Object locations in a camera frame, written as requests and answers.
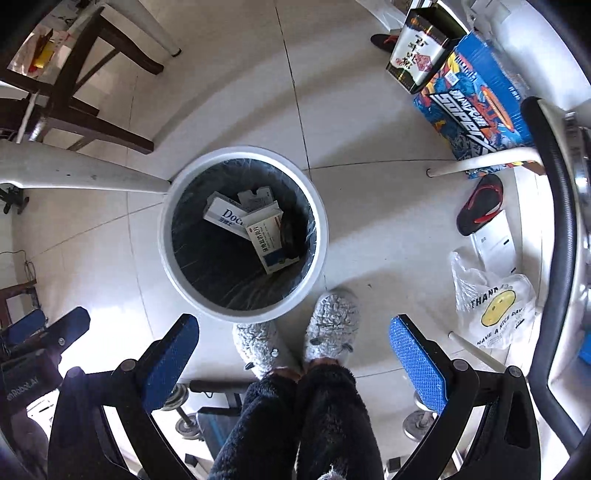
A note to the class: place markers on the grey small box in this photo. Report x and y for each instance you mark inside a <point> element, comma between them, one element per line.
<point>255,200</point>

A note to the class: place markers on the right grey fuzzy slipper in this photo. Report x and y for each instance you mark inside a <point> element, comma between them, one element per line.
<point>333,327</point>

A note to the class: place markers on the dark wooden chair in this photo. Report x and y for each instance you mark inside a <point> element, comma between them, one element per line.
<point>63,110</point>

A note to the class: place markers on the white table leg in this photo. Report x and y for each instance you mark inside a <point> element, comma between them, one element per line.
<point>33,165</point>

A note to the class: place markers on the black red flip-flop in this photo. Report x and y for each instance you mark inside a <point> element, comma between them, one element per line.
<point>484,204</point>

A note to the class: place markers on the white smiley plastic bag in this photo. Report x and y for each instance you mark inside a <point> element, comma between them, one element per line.
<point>493,311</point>

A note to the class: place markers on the left grey fuzzy slipper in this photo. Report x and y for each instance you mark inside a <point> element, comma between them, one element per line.
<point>263,350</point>

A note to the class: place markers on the white blue Doc box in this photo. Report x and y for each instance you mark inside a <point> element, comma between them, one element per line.
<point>225,213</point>

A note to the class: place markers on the black white gift box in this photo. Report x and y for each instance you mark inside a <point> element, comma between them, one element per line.
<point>428,37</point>

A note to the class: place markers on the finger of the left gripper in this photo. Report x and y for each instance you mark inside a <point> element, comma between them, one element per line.
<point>20,331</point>
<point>55,338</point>

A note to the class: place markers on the white round trash bin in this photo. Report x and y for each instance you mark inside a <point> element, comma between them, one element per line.
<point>218,272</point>

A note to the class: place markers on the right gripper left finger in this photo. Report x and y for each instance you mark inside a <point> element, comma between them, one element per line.
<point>82,445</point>

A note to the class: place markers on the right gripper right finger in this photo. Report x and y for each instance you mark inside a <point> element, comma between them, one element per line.
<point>506,444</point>

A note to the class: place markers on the white medicine box red stripe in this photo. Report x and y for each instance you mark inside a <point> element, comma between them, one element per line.
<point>264,227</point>

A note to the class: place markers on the blue Super cardboard box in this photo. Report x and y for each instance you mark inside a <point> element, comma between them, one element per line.
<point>474,101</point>

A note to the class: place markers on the grey fuzzy slipper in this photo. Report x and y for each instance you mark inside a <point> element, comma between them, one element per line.
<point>333,327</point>
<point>263,350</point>

